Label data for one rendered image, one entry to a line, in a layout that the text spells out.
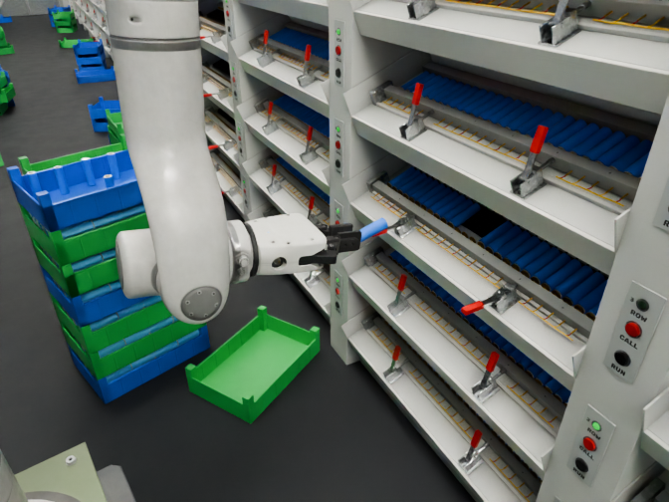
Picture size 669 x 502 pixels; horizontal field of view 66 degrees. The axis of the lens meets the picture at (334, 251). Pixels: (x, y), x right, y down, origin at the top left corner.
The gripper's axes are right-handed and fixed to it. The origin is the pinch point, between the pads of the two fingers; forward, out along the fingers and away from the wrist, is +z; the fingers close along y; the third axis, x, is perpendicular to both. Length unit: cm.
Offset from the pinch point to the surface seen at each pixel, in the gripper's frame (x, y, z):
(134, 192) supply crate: 11, 51, -22
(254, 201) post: 37, 101, 24
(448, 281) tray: 8.9, -3.8, 19.7
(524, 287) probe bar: 3.6, -15.8, 23.2
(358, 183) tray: 4.0, 30.2, 20.9
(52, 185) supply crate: 14, 67, -38
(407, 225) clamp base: 5.5, 11.5, 21.2
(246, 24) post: -20, 100, 19
